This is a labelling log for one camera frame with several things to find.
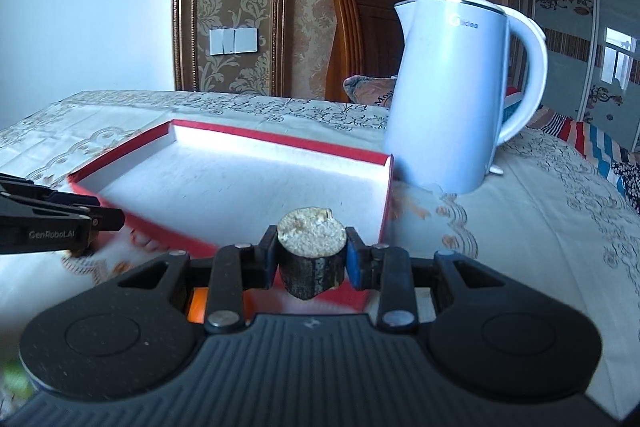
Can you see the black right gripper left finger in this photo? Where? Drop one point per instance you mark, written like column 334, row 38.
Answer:
column 237, row 268

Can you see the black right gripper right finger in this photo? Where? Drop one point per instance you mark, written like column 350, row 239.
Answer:
column 387, row 270

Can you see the dark sugarcane piece chipped top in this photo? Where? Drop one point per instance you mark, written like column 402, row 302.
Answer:
column 312, row 251

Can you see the orange mandarin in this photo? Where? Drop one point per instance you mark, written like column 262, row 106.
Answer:
column 197, row 308

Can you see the red shallow box tray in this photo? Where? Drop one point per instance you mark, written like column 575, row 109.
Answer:
column 197, row 187

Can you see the white electric kettle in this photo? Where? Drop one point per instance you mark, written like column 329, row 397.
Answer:
column 446, row 118

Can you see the patterned pillow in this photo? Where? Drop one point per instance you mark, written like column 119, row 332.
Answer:
column 373, row 91

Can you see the striped colourful bedding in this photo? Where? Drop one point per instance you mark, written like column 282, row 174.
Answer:
column 616, row 164

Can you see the sliding door wardrobe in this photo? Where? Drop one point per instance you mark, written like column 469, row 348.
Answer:
column 593, row 50

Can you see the white wall switch panel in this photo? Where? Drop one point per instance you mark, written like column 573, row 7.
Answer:
column 229, row 41

